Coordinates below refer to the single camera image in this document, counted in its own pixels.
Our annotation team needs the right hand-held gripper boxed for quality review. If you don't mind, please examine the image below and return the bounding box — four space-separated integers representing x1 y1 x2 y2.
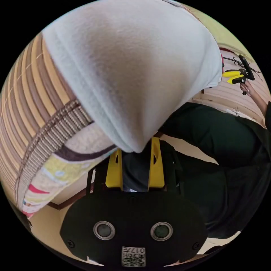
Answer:
222 68 249 96

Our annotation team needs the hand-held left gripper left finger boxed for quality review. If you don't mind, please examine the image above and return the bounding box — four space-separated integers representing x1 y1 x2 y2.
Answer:
105 148 124 189

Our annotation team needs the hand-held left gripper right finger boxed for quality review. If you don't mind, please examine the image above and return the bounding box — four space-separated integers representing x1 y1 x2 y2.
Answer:
148 137 165 188

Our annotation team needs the white thermal shirt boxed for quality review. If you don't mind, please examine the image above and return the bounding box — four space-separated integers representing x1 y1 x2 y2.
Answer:
41 0 224 154

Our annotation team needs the person's right forearm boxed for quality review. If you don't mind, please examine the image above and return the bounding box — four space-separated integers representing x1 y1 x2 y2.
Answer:
251 91 269 127

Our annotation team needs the person's right hand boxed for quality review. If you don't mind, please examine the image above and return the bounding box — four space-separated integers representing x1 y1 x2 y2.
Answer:
240 80 256 98

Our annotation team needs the beige slatted cupboard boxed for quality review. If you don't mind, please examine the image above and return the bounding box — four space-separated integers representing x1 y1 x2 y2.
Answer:
192 79 268 128

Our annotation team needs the person's body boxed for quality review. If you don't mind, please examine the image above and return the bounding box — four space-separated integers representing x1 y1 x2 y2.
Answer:
156 101 271 240

